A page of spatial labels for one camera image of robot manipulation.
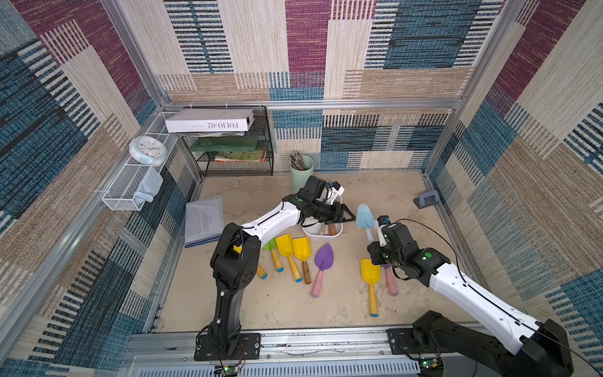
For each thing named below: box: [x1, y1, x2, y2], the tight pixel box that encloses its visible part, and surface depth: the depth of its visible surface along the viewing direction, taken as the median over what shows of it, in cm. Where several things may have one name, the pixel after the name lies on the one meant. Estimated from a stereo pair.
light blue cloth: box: [133, 166, 164, 206], surface depth 70 cm
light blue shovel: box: [356, 203, 375, 243], surface depth 89 cm
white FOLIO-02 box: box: [164, 108, 256, 133], surface depth 81 cm
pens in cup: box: [288, 150, 307, 171], surface depth 105 cm
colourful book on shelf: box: [214, 150, 267, 163], surface depth 103 cm
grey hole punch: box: [412, 190, 441, 209], surface depth 108 cm
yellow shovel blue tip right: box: [360, 258, 381, 318], surface depth 87 cm
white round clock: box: [128, 135, 168, 167], surface depth 76 cm
